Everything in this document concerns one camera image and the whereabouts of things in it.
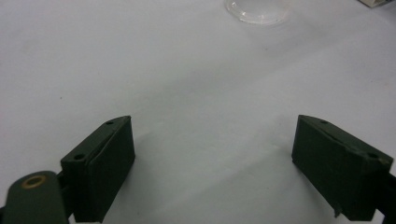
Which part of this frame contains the clear glass cup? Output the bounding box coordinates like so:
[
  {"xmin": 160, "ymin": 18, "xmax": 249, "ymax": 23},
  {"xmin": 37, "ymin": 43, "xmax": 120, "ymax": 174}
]
[{"xmin": 223, "ymin": 0, "xmax": 290, "ymax": 26}]

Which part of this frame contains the white box corner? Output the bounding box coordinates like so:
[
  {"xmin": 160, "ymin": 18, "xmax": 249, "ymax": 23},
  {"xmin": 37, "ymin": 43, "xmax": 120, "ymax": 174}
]
[{"xmin": 358, "ymin": 0, "xmax": 394, "ymax": 8}]

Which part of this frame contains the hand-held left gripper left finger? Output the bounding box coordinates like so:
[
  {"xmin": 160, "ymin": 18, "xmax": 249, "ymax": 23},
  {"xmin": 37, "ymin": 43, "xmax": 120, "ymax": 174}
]
[{"xmin": 60, "ymin": 115, "xmax": 136, "ymax": 224}]

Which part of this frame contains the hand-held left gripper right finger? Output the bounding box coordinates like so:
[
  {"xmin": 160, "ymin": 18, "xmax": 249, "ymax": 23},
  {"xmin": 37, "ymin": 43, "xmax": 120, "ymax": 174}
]
[{"xmin": 291, "ymin": 114, "xmax": 394, "ymax": 222}]

